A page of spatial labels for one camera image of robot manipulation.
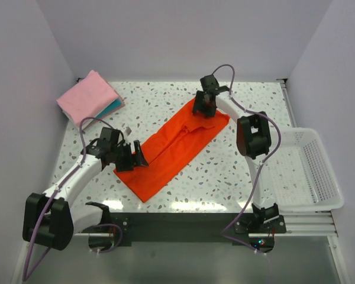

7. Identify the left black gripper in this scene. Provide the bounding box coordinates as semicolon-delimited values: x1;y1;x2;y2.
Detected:
111;140;148;173

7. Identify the orange t shirt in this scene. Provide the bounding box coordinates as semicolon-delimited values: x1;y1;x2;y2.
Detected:
114;100;230;202

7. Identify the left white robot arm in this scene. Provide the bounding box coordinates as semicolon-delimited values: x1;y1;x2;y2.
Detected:
22;127;149;250

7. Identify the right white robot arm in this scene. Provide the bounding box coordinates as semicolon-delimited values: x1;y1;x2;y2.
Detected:
192;75;282;233

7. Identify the teal folded t shirt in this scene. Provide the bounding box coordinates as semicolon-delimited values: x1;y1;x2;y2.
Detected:
96;99;124;119

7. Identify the white folded t shirt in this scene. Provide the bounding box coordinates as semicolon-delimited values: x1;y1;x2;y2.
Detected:
62;111;96;130

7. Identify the pink folded t shirt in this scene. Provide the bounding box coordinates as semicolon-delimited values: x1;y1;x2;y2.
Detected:
57;70;119;127

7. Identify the white plastic basket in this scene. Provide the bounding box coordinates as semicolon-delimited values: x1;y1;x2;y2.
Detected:
260;128;344;212

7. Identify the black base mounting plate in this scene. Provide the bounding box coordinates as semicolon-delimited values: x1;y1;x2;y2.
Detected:
83;212;287;252

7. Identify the aluminium frame rail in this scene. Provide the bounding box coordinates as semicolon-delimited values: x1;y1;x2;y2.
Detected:
277;212;338;237

